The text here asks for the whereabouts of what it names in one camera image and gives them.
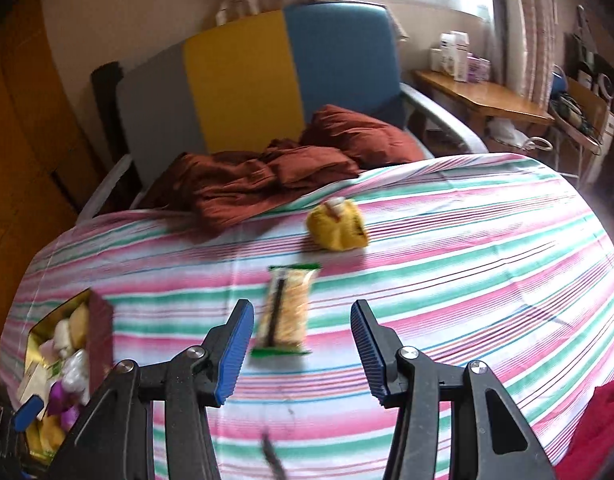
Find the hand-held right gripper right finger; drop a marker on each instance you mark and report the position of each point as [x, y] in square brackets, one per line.
[372, 355]

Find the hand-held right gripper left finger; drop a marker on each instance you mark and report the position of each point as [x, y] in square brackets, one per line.
[232, 355]

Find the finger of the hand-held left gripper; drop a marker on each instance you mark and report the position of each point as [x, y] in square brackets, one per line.
[27, 412]

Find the green cracker packet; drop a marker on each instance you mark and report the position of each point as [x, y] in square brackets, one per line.
[287, 305]

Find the gold tin box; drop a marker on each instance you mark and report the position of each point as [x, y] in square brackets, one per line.
[102, 335]

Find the yellow crumpled pouch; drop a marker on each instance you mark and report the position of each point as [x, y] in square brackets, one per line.
[337, 232]

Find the striped bed sheet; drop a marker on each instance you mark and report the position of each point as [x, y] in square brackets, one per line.
[462, 240]

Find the maroon cloth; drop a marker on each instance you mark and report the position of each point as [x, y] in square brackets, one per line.
[247, 180]

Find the red garment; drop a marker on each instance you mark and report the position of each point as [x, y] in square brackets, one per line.
[602, 430]

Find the wooden wardrobe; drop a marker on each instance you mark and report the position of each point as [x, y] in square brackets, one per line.
[17, 160]

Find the grey yellow blue chair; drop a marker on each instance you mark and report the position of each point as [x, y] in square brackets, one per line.
[237, 75]

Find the wooden desk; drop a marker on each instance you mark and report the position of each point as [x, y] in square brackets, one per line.
[487, 97]

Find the purple white box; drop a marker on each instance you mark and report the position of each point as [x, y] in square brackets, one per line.
[479, 67]

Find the white carton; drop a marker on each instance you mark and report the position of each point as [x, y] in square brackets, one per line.
[452, 57]

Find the blue container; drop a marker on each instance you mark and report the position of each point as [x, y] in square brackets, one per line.
[559, 82]

